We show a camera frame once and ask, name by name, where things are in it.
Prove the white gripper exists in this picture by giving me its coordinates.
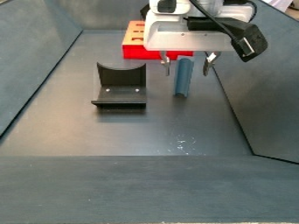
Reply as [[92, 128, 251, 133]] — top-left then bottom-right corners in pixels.
[[143, 0, 256, 77]]

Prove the black curved fixture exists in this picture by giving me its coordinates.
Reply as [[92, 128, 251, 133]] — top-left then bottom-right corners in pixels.
[[91, 64, 147, 108]]

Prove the black camera cable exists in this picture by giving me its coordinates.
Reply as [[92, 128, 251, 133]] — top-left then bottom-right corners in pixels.
[[188, 0, 239, 43]]

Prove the red shape sorter block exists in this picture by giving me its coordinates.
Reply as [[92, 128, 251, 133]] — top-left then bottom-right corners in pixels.
[[121, 20, 193, 60]]

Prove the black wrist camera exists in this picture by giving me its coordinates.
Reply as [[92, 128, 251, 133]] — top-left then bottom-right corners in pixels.
[[187, 17, 267, 62]]

